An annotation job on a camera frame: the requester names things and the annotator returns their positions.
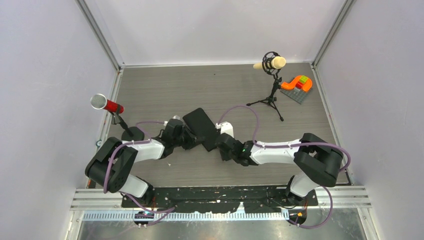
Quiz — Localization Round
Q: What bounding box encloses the black zip tool case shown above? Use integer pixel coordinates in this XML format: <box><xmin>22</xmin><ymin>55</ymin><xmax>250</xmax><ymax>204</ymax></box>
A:
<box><xmin>182</xmin><ymin>107</ymin><xmax>220</xmax><ymax>152</ymax></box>

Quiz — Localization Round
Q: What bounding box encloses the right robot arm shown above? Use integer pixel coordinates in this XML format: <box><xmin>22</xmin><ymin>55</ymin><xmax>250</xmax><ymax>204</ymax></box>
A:
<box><xmin>215</xmin><ymin>133</ymin><xmax>343</xmax><ymax>205</ymax></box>

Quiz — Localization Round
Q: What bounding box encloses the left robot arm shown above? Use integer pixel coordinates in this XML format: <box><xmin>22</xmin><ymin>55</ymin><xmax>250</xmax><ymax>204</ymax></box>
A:
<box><xmin>85</xmin><ymin>118</ymin><xmax>205</xmax><ymax>207</ymax></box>

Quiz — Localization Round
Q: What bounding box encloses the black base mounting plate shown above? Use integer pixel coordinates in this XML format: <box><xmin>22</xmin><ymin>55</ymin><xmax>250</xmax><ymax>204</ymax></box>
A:
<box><xmin>121</xmin><ymin>185</ymin><xmax>318</xmax><ymax>214</ymax></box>

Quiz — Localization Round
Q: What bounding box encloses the grey lego baseplate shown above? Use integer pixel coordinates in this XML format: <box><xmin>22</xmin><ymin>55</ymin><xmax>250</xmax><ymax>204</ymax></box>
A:
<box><xmin>280</xmin><ymin>88</ymin><xmax>313</xmax><ymax>105</ymax></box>

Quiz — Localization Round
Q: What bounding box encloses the red lego brick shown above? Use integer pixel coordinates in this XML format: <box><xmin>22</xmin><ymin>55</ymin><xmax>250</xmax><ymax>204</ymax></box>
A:
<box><xmin>295</xmin><ymin>81</ymin><xmax>304</xmax><ymax>89</ymax></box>

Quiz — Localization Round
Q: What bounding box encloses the red silver microphone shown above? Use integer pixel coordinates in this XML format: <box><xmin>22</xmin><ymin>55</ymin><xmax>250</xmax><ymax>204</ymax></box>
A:
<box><xmin>90</xmin><ymin>93</ymin><xmax>124</xmax><ymax>114</ymax></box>

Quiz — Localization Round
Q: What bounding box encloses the orange curved toy piece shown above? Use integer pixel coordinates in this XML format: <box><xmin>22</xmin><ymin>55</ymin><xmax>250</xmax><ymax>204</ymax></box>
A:
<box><xmin>280</xmin><ymin>75</ymin><xmax>313</xmax><ymax>92</ymax></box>

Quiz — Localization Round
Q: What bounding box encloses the beige microphone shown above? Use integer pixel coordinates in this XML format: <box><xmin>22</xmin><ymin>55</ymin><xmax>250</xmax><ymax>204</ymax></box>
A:
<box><xmin>253</xmin><ymin>56</ymin><xmax>286</xmax><ymax>71</ymax></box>

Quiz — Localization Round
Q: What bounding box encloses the green lego brick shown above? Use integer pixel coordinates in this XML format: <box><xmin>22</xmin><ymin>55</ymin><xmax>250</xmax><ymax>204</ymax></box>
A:
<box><xmin>299</xmin><ymin>75</ymin><xmax>309</xmax><ymax>85</ymax></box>

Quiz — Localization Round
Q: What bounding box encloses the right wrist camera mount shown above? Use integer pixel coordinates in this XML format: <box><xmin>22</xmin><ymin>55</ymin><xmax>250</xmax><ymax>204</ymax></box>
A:
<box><xmin>215</xmin><ymin>121</ymin><xmax>234</xmax><ymax>137</ymax></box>

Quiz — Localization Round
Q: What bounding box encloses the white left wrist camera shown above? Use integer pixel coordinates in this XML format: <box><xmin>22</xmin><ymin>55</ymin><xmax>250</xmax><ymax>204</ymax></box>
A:
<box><xmin>163</xmin><ymin>115</ymin><xmax>181</xmax><ymax>127</ymax></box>

